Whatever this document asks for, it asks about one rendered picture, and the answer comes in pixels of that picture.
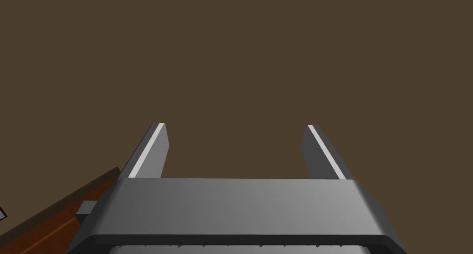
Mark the brown wooden door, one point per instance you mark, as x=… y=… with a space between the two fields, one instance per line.
x=48 y=228

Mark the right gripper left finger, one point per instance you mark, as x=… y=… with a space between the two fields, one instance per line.
x=153 y=156

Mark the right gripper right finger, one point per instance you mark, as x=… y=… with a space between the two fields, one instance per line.
x=323 y=158

